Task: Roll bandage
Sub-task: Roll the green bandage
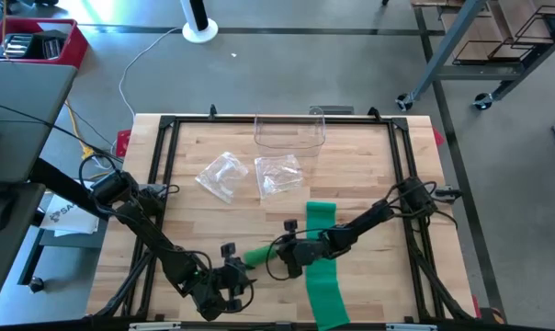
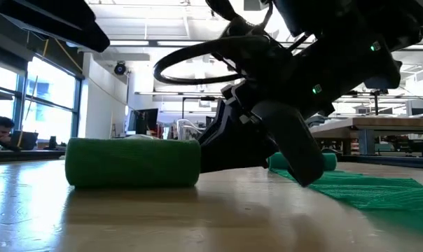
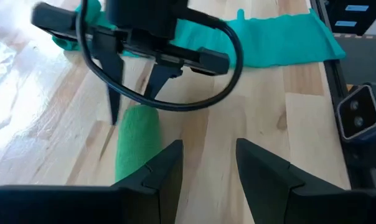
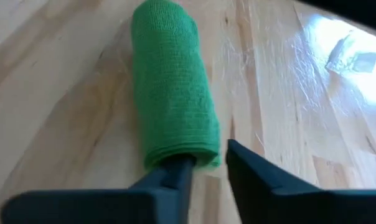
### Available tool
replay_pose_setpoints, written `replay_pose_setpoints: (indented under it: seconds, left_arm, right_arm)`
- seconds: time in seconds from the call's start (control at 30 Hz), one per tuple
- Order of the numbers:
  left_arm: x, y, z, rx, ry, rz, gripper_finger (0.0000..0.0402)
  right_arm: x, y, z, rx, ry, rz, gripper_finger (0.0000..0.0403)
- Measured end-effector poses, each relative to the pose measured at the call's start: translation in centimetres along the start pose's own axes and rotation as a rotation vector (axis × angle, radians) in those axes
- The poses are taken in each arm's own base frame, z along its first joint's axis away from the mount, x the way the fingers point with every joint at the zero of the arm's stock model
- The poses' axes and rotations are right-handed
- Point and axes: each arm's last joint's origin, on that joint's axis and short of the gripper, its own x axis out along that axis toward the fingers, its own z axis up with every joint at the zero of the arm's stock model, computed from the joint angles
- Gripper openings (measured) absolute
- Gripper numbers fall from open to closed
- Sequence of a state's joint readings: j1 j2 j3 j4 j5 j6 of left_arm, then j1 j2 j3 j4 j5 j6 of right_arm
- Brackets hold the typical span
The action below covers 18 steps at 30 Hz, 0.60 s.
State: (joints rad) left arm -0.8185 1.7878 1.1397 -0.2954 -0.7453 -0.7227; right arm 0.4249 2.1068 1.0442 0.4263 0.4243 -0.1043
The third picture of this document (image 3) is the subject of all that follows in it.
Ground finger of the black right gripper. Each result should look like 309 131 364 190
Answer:
143 61 184 101
92 30 126 126

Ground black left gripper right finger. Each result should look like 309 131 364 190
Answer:
236 138 305 224

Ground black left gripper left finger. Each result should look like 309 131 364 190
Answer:
111 139 184 224

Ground green elastic bandage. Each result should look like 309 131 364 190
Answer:
115 105 162 183

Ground teal elastic bandage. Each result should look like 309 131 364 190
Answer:
52 0 347 68

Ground clear plastic zipper bag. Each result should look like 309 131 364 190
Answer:
0 0 70 139

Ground black box with blue labels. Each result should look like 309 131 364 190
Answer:
324 0 376 37

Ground black camera cable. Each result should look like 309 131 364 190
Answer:
75 0 245 112

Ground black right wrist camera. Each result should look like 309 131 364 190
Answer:
105 0 190 40

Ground black table level camera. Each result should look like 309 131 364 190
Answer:
336 83 376 144

